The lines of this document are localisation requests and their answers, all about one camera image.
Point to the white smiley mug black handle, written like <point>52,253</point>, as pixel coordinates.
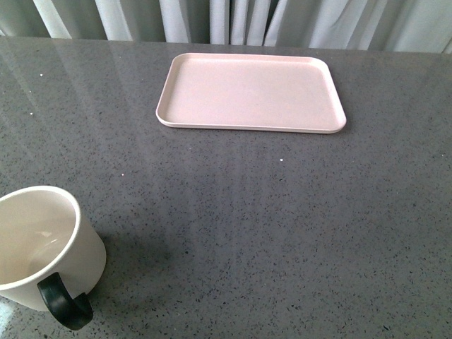
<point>51,256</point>

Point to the pink rectangular plastic tray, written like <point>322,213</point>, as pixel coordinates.
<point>250,92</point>

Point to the grey pleated curtain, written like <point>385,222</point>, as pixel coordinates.
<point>396,26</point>

